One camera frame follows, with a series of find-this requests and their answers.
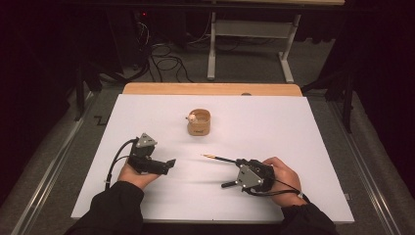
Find dark equipment box red light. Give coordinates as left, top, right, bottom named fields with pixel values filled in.
left=107, top=8, right=155, bottom=71

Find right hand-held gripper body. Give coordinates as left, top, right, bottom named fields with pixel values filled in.
left=234, top=158, right=277, bottom=197

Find white metal frame desk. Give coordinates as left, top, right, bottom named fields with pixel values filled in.
left=202, top=0, right=346, bottom=84

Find aluminium floor rail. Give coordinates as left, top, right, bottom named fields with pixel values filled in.
left=11, top=92, right=97, bottom=235
left=327, top=100, right=402, bottom=235

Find person's right hand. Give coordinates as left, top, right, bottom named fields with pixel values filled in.
left=262, top=156, right=309, bottom=209

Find hand-held gripper black cable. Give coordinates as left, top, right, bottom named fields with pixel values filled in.
left=104, top=137, right=140, bottom=191
left=243, top=177, right=311, bottom=201

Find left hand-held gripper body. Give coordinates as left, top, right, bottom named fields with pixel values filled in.
left=126, top=132, right=169, bottom=175

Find person's left hand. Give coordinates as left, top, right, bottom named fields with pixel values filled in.
left=116, top=162, right=161, bottom=191

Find black metal stand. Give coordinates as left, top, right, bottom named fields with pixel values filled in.
left=300, top=70, right=355, bottom=134
left=73, top=62, right=106, bottom=122

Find right hand-held gripper black cable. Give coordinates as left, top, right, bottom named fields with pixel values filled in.
left=243, top=177, right=311, bottom=201

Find white board sheet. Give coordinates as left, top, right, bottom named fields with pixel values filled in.
left=70, top=93, right=355, bottom=224

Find black floor cables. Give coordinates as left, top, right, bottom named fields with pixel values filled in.
left=131, top=19, right=197, bottom=84

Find wooden table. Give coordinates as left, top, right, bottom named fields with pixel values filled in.
left=121, top=82, right=303, bottom=98

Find left hand-held gripper black cable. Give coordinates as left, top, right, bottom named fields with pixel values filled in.
left=104, top=137, right=140, bottom=191

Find tan bear holder cup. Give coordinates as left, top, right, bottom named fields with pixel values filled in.
left=185, top=108, right=211, bottom=137

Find black and tan pencil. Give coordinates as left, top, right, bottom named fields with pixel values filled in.
left=201, top=154, right=238, bottom=164

